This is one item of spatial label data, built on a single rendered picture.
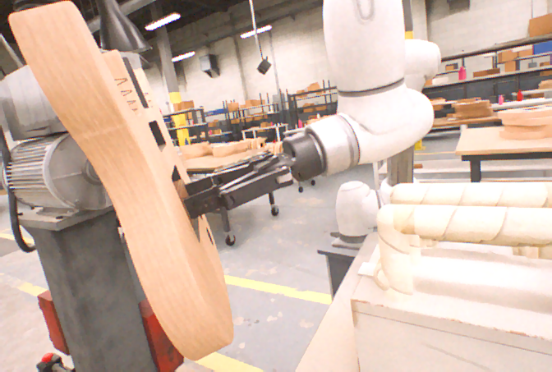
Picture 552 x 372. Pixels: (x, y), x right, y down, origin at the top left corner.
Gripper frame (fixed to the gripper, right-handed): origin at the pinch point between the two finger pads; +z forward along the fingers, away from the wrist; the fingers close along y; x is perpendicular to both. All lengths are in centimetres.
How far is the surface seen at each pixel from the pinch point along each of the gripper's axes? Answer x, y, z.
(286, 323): -134, 115, -13
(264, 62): 19, 70, -36
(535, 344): -15.8, -28.0, -25.9
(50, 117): 19.6, 35.8, 25.2
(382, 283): -12.3, -17.6, -18.1
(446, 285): -15.5, -18.9, -25.3
